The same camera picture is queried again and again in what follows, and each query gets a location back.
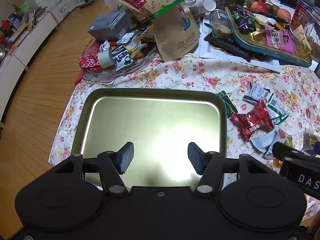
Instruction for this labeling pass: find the heap of foil wrapped candies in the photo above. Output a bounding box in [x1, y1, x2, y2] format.
[231, 6, 255, 34]

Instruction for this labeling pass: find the white paper cup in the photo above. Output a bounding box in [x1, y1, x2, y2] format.
[195, 0, 217, 14]

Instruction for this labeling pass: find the black tray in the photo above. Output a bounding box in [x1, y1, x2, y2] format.
[204, 32, 253, 62]

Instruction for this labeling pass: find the teal tray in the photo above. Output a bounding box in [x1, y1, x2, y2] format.
[225, 5, 313, 68]

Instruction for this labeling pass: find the floral tablecloth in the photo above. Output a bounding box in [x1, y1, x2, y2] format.
[48, 52, 320, 225]

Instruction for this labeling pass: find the beige snack packet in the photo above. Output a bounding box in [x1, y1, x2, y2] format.
[292, 25, 312, 53]

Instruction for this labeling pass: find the pile of small snack packets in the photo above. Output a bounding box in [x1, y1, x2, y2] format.
[100, 29, 160, 71]

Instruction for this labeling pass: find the glass jar with cookies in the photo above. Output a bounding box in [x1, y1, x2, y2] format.
[209, 9, 233, 38]

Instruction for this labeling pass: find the dark green candy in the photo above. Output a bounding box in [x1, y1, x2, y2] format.
[216, 90, 238, 118]

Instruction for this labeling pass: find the white flat board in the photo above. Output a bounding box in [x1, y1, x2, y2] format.
[199, 12, 288, 74]

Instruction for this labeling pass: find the red patterned packet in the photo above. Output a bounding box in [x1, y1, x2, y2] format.
[78, 54, 99, 69]

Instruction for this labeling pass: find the grey cardboard box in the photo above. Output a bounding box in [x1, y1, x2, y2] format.
[88, 10, 133, 42]

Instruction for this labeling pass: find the clear plastic container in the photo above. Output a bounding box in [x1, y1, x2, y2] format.
[304, 5, 320, 63]

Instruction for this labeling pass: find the red apple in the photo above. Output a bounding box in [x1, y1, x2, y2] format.
[250, 1, 269, 14]
[276, 8, 292, 22]

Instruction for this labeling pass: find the red snack packet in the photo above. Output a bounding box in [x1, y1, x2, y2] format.
[230, 100, 274, 142]

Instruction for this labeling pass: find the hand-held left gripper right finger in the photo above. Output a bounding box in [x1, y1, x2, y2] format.
[187, 142, 269, 197]

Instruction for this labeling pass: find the glass plate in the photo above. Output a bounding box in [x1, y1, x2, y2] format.
[82, 40, 165, 84]

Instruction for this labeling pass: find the long white snack packet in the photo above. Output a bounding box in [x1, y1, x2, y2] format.
[251, 127, 287, 159]

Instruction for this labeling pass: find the white black snack packet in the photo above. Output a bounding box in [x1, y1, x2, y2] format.
[243, 84, 270, 104]

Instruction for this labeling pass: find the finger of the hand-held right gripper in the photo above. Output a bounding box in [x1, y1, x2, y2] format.
[272, 141, 304, 161]

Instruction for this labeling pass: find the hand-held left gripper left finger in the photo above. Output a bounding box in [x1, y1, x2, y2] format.
[54, 142, 134, 197]

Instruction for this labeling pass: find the tape roll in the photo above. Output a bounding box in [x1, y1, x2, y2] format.
[97, 47, 113, 68]

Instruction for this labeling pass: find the white green snack packet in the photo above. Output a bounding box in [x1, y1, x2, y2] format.
[265, 93, 289, 125]

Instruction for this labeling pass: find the gold metal tray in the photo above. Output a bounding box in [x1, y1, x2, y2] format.
[71, 88, 228, 190]

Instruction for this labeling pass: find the kraft bag with sun logo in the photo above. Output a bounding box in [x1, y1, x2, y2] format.
[153, 0, 202, 62]

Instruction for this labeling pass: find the white low cabinet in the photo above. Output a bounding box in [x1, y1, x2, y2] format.
[0, 4, 60, 120]

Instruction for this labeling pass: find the pink snack packet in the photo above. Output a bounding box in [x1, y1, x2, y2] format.
[265, 26, 297, 55]

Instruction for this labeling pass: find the red can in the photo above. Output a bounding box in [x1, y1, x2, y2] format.
[290, 0, 313, 29]

